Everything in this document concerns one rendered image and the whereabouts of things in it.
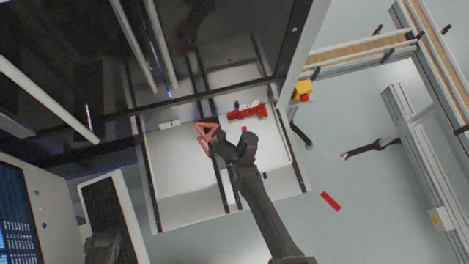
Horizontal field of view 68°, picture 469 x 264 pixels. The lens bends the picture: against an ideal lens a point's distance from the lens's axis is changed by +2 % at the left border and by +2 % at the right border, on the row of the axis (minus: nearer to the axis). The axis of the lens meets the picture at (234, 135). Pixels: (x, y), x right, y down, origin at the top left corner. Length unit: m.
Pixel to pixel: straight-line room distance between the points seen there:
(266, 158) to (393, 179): 1.33
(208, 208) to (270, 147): 0.38
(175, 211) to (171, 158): 0.23
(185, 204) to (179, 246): 0.90
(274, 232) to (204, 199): 0.69
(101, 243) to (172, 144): 0.66
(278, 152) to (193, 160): 0.38
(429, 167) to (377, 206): 0.57
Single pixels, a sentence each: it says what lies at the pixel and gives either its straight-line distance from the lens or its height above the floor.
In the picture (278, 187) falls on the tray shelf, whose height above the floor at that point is 0.88.
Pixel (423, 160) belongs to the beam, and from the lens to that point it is 2.15.
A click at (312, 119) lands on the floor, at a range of 2.60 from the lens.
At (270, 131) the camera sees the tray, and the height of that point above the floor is 0.88.
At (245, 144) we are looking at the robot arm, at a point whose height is 1.37.
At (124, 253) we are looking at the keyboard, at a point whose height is 0.83.
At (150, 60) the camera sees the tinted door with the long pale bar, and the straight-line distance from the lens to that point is 1.01.
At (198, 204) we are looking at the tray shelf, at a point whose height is 0.88.
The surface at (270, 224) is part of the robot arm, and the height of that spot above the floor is 1.50.
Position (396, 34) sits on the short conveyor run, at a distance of 1.90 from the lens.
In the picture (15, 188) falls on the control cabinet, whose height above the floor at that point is 1.25.
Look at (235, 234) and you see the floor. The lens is 2.35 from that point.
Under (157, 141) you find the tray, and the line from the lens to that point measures 1.57.
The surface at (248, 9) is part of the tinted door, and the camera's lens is 0.93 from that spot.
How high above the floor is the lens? 2.35
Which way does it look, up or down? 71 degrees down
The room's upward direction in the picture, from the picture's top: 4 degrees clockwise
